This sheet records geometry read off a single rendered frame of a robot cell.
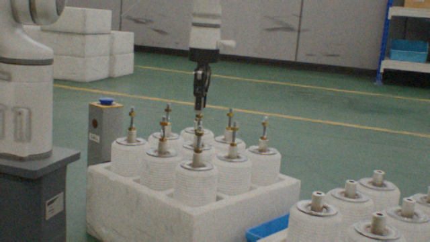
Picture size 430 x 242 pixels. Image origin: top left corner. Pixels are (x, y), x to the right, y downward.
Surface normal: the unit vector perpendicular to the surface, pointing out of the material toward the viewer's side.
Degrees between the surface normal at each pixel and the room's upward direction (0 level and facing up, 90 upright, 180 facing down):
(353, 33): 90
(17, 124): 90
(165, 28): 90
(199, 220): 90
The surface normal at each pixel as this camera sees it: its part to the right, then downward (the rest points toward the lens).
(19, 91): 0.11, 0.21
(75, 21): -0.29, 0.18
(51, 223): 0.95, 0.11
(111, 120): 0.73, 0.20
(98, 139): -0.68, 0.10
